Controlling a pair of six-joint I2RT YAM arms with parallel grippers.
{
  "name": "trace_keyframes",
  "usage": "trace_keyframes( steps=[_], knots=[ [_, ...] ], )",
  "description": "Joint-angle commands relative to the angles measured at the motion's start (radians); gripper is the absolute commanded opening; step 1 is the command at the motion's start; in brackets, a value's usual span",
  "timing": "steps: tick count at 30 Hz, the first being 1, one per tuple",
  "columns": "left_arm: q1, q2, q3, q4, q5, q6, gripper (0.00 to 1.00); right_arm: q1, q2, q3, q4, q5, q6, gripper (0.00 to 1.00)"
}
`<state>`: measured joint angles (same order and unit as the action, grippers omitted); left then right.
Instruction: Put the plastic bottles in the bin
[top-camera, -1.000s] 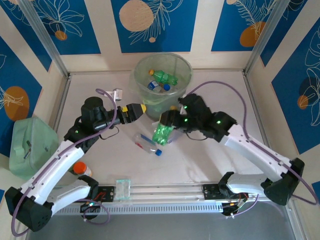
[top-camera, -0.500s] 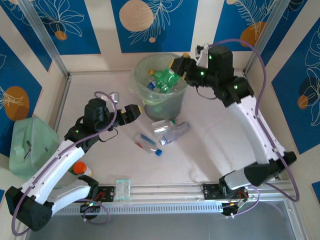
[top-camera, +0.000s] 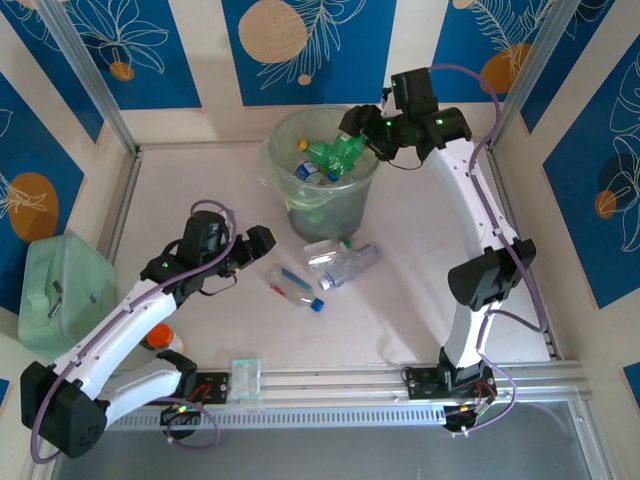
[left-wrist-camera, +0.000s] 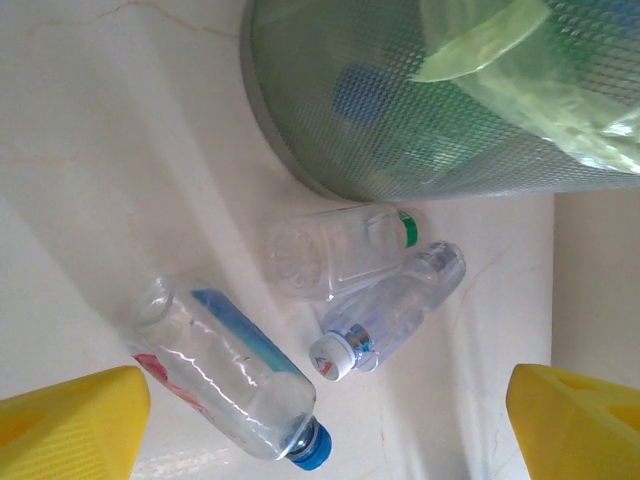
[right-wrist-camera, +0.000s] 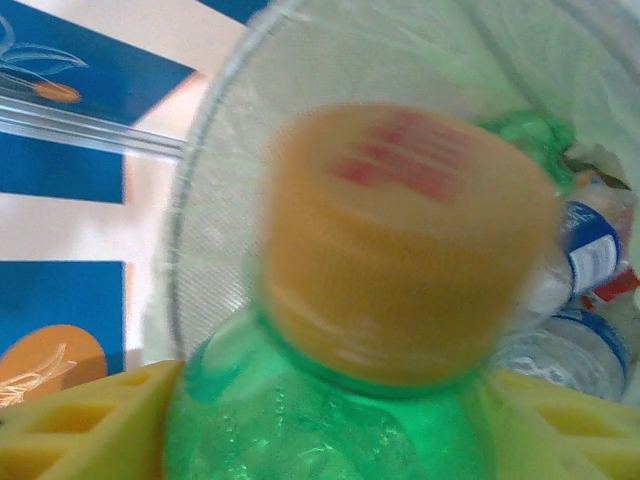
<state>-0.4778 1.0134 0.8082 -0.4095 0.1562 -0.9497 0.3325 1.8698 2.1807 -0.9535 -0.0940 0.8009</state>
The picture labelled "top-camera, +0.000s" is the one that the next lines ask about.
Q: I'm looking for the large green plastic bottle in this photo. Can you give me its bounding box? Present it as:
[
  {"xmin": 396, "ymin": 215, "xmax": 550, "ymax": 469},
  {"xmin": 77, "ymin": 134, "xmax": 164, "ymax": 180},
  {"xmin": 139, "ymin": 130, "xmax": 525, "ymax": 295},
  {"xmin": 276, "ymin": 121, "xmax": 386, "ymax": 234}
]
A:
[{"xmin": 327, "ymin": 132, "xmax": 374, "ymax": 176}]

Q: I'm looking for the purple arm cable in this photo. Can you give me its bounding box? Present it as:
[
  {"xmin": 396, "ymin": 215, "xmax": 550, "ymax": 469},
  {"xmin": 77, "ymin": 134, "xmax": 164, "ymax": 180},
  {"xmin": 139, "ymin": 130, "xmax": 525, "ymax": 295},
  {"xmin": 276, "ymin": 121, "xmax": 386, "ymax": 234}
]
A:
[
  {"xmin": 427, "ymin": 63, "xmax": 549, "ymax": 361},
  {"xmin": 28, "ymin": 199, "xmax": 239, "ymax": 464}
]

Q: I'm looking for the aluminium frame side rail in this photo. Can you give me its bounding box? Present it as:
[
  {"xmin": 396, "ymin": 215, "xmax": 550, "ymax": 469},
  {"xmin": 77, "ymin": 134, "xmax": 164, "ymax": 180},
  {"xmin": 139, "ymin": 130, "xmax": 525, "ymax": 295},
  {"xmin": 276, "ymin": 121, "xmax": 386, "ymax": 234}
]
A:
[
  {"xmin": 487, "ymin": 144, "xmax": 589, "ymax": 381},
  {"xmin": 42, "ymin": 147, "xmax": 144, "ymax": 406}
]

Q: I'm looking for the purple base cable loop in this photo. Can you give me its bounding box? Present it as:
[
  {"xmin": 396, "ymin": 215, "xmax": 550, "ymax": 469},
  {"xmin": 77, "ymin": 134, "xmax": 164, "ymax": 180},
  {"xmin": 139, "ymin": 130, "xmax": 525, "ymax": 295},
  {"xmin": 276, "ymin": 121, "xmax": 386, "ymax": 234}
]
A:
[
  {"xmin": 447, "ymin": 352, "xmax": 517, "ymax": 439},
  {"xmin": 166, "ymin": 397, "xmax": 221, "ymax": 450}
]

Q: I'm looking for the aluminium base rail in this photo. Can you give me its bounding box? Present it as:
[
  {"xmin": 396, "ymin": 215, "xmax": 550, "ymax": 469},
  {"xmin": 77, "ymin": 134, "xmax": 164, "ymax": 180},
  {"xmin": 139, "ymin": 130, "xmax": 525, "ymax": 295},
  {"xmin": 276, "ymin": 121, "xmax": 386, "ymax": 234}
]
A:
[{"xmin": 44, "ymin": 362, "xmax": 589, "ymax": 409}]

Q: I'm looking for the orange capped pill bottle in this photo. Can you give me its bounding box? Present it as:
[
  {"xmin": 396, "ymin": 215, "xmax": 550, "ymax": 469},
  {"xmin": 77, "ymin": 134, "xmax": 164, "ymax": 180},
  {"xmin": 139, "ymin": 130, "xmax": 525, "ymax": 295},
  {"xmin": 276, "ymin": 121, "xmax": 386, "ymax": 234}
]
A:
[{"xmin": 144, "ymin": 323, "xmax": 185, "ymax": 354}]

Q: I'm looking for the small clear plastic box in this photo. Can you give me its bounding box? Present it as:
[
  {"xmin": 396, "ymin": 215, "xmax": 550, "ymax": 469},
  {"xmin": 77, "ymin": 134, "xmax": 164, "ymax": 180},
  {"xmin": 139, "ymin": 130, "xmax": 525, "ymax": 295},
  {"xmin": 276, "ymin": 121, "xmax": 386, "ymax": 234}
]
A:
[{"xmin": 229, "ymin": 357, "xmax": 265, "ymax": 401}]

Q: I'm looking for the aluminium frame post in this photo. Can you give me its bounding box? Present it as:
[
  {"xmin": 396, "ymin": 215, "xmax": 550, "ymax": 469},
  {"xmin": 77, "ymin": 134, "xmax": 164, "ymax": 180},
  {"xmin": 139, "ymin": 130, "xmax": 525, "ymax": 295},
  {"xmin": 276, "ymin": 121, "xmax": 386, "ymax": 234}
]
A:
[
  {"xmin": 35, "ymin": 0, "xmax": 141, "ymax": 156},
  {"xmin": 487, "ymin": 0, "xmax": 619, "ymax": 149}
]

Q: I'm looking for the small circuit board with wires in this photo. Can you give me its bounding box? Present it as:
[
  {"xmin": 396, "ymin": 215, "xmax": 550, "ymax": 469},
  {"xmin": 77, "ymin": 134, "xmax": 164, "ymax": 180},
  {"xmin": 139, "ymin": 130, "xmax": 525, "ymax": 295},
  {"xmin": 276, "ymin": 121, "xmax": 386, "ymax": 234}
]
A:
[
  {"xmin": 443, "ymin": 383, "xmax": 497, "ymax": 432},
  {"xmin": 159, "ymin": 399, "xmax": 197, "ymax": 427}
]

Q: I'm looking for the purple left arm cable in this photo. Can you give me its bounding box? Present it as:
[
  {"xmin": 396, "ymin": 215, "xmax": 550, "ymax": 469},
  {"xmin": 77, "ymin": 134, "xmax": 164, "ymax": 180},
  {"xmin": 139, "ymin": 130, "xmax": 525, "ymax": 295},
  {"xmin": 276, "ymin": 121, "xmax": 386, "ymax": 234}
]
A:
[{"xmin": 28, "ymin": 199, "xmax": 239, "ymax": 464}]

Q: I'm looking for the flat clear bottle blue cap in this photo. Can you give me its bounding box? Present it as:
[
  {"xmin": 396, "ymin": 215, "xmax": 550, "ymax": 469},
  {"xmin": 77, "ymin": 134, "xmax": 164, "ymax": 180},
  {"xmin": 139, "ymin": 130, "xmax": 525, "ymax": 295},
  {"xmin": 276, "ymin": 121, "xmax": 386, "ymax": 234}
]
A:
[{"xmin": 266, "ymin": 264, "xmax": 326, "ymax": 314}]

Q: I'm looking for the thin black cable loop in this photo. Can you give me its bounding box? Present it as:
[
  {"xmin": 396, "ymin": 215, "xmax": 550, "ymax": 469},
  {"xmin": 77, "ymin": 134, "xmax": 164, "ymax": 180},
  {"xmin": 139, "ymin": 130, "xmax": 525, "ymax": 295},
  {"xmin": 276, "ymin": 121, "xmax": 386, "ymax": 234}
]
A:
[
  {"xmin": 387, "ymin": 149, "xmax": 431, "ymax": 171},
  {"xmin": 197, "ymin": 272, "xmax": 239, "ymax": 296}
]

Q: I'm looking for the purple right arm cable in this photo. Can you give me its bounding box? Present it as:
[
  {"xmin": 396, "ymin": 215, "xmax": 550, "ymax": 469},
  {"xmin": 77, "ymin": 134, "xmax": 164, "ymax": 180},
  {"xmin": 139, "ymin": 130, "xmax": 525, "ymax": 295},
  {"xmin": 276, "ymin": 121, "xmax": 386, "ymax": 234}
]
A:
[{"xmin": 427, "ymin": 63, "xmax": 549, "ymax": 361}]

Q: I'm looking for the clear purple tinted bottle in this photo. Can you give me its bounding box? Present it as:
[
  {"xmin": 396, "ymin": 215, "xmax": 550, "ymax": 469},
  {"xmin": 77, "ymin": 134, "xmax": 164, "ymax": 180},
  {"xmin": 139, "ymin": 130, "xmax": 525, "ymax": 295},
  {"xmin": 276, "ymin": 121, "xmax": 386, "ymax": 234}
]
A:
[{"xmin": 318, "ymin": 243, "xmax": 385, "ymax": 291}]

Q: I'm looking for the grey mesh waste bin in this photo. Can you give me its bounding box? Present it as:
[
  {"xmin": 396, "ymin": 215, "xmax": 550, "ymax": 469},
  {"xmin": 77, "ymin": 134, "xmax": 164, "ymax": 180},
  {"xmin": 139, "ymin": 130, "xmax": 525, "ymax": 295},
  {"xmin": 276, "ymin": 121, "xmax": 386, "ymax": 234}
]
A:
[{"xmin": 269, "ymin": 105, "xmax": 384, "ymax": 244}]

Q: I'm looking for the slotted grey cable duct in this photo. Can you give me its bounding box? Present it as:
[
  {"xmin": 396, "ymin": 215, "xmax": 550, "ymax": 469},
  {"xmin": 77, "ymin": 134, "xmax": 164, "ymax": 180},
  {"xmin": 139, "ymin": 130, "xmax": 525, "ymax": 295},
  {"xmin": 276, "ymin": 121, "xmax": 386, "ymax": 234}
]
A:
[{"xmin": 64, "ymin": 404, "xmax": 446, "ymax": 432}]

